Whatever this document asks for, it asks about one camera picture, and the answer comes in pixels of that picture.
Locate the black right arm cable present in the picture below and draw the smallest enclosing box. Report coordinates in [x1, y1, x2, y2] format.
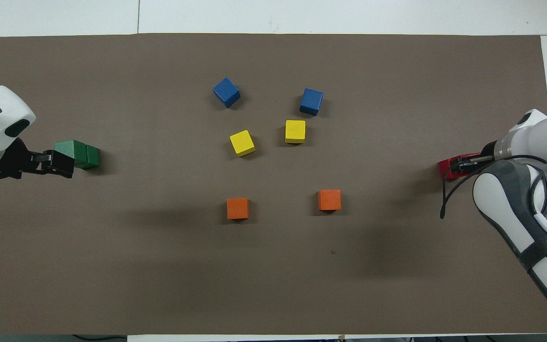
[440, 155, 547, 220]

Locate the blue cube block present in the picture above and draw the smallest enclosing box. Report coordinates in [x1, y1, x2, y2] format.
[212, 77, 241, 109]
[299, 88, 324, 117]

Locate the orange cube block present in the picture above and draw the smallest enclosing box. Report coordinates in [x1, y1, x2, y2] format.
[318, 190, 342, 212]
[226, 198, 250, 220]

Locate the green cube block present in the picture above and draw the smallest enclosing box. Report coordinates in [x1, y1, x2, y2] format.
[54, 140, 88, 168]
[84, 145, 100, 170]

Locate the brown table mat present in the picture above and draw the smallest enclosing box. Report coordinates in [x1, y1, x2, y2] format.
[0, 33, 547, 335]

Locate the red cube block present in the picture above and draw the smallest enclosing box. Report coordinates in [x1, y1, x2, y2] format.
[438, 159, 469, 181]
[450, 152, 483, 164]

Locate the yellow cube block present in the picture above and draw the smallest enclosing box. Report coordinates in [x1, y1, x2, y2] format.
[285, 120, 306, 144]
[229, 130, 256, 157]

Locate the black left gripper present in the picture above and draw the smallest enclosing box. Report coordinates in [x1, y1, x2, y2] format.
[0, 137, 75, 180]

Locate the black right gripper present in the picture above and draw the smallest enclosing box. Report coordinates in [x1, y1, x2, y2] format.
[450, 142, 497, 172]

